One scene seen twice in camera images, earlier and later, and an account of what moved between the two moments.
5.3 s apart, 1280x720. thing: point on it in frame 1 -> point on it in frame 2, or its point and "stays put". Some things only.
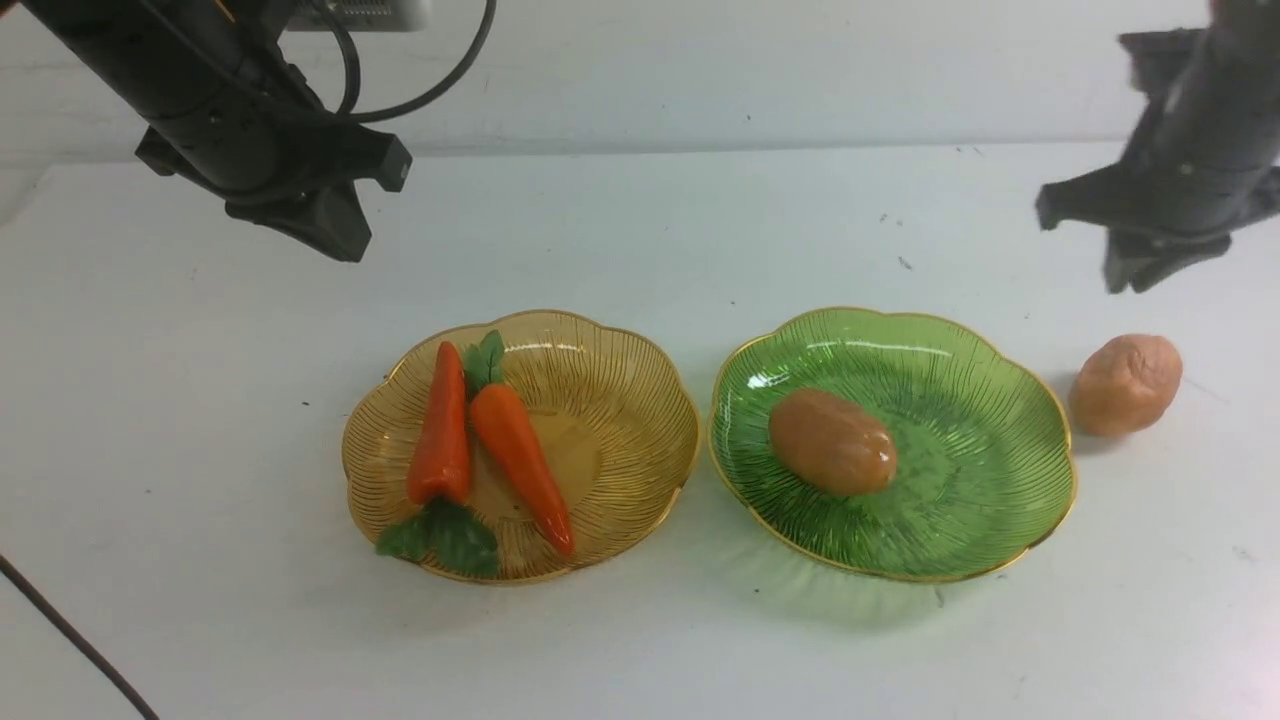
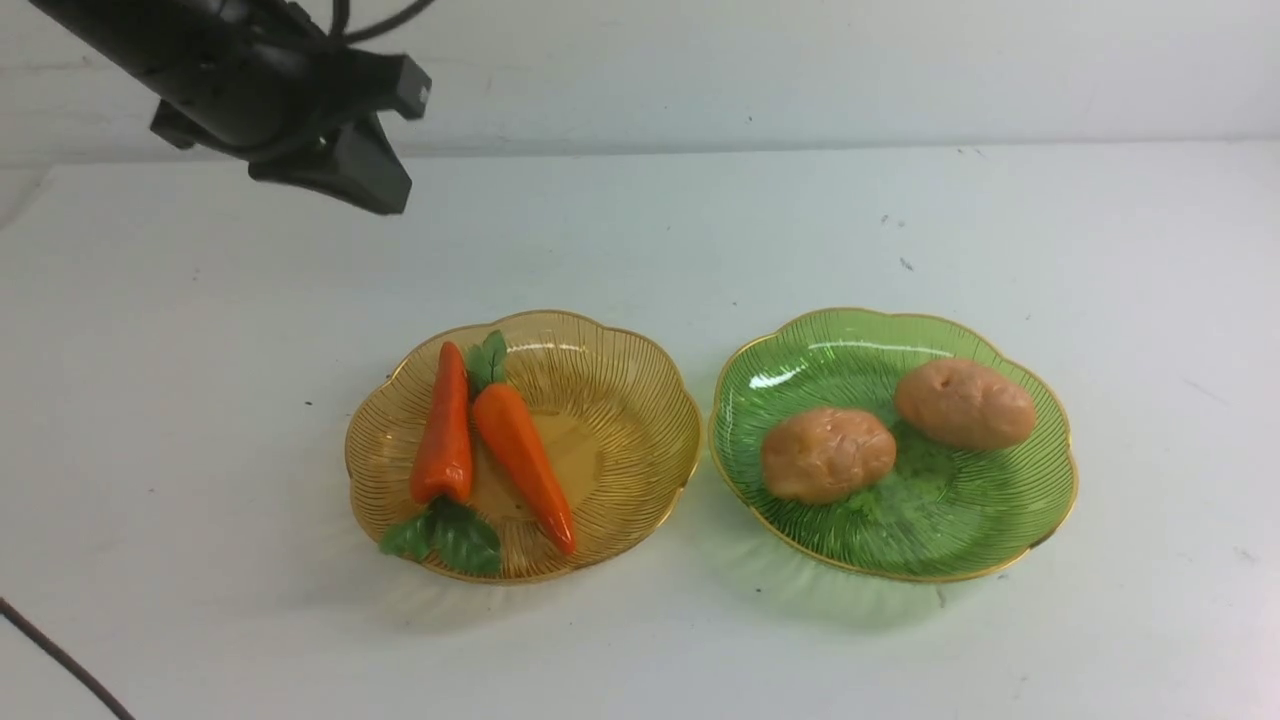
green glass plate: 985,472 stays put
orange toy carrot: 442,529 stays put
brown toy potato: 1126,385 -> 966,403
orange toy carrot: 514,438 stays put
